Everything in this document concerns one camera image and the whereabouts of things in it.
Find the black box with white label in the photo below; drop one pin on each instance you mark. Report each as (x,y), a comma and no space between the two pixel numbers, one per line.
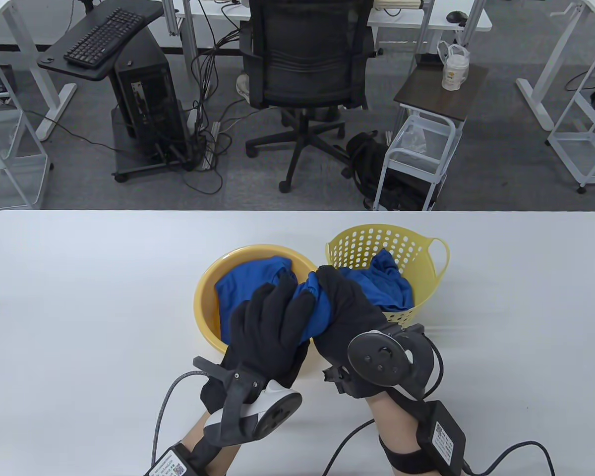
(171,466)

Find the white round device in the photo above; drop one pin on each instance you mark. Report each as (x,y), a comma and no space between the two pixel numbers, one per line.
(243,87)

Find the slim black wrist box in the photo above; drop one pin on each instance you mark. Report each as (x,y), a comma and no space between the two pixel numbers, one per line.
(444,436)

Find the black backpack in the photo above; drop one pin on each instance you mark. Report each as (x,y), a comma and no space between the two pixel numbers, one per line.
(364,158)

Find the brown side table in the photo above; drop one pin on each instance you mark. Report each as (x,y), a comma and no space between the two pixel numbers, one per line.
(426,94)

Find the beige rolled item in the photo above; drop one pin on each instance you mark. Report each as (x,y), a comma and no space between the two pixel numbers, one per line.
(401,4)

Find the yellow round basin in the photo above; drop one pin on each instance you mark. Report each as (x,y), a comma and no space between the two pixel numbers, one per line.
(208,297)

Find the person's left forearm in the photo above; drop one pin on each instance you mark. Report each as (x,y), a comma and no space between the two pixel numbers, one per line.
(225,458)

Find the black computer cart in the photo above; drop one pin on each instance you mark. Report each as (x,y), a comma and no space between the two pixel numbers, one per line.
(79,72)

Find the black mesh office chair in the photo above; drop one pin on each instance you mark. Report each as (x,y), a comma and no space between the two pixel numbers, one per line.
(302,54)

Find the white desk with aluminium frame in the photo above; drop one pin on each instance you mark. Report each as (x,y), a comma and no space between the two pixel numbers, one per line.
(406,17)

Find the grey white left controller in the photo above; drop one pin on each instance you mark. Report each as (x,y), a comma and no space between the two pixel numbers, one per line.
(277,411)

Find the black computer tower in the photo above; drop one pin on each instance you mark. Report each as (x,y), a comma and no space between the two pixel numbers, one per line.
(148,94)

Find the white trolley cart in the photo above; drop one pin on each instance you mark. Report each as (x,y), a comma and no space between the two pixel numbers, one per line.
(416,161)

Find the white power strip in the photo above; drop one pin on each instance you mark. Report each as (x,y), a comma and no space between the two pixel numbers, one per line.
(210,153)

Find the person's left hand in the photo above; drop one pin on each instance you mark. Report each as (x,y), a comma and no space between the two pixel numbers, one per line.
(263,332)

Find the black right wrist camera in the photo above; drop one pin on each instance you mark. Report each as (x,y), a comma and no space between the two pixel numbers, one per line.
(337,379)

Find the black computer mouse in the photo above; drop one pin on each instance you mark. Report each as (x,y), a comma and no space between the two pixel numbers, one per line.
(456,16)

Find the black keyboard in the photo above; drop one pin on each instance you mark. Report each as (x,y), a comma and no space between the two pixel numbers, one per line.
(104,37)

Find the dark grey right controller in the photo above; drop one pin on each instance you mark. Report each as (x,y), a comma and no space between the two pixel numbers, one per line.
(377,354)

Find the blue t-shirt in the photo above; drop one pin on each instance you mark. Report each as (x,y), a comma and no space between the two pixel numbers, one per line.
(248,287)

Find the person's right hand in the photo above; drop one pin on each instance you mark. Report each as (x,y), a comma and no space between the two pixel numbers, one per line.
(347,312)

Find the yellow perforated basket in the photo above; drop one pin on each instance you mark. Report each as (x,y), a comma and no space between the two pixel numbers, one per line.
(424,287)

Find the white cup in plastic bag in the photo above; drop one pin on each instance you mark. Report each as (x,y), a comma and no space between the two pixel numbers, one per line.
(453,74)

